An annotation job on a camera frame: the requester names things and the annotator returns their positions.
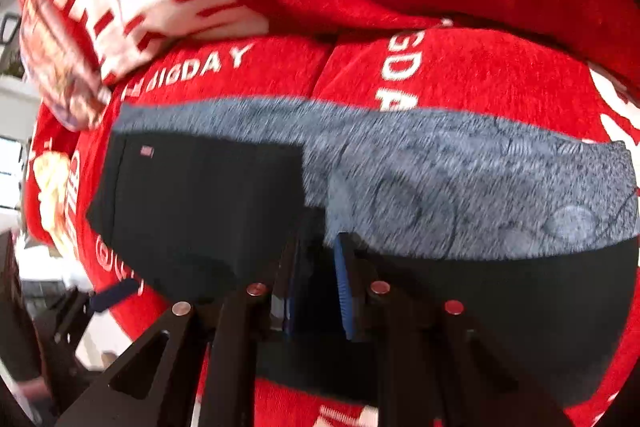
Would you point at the printed pillow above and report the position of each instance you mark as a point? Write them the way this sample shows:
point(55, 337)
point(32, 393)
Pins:
point(60, 72)

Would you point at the black pants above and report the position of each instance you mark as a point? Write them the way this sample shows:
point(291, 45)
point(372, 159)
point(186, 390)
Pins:
point(200, 207)

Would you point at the grey patterned cloth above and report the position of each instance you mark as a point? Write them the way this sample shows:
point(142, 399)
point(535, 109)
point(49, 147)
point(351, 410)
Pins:
point(425, 177)

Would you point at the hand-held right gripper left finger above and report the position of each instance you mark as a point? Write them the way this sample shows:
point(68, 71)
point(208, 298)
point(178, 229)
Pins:
point(286, 302)

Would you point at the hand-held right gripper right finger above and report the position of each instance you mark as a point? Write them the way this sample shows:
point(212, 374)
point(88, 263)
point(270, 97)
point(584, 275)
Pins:
point(345, 292)

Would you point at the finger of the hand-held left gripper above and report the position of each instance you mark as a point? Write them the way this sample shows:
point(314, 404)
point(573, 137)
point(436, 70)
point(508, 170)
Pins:
point(112, 294)

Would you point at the red printed blanket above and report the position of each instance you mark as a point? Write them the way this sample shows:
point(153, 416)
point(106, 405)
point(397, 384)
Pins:
point(475, 72)

